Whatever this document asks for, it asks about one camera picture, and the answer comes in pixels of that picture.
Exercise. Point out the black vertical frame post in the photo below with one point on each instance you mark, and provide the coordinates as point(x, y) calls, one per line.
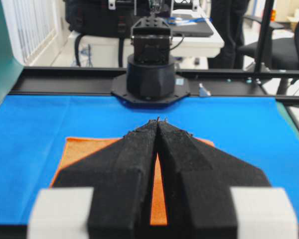
point(267, 13)

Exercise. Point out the white side table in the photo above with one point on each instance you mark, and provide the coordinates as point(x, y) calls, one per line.
point(104, 51)

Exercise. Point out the green side panel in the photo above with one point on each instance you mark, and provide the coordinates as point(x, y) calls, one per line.
point(10, 68)

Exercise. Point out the black office chair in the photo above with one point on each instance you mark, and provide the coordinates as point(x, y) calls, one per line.
point(282, 53)

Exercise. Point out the orange towel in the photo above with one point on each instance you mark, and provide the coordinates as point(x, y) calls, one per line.
point(76, 148)

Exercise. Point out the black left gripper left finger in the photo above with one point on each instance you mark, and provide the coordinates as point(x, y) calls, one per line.
point(104, 195)

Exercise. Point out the black aluminium frame rail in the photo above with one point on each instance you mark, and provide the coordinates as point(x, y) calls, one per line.
point(111, 82)

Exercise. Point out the person in black trousers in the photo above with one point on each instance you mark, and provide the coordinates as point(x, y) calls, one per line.
point(227, 18)

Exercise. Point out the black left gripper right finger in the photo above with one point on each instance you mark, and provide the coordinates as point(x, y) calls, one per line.
point(211, 194)

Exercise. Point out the blue table cloth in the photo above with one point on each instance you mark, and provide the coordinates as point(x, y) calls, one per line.
point(33, 130)

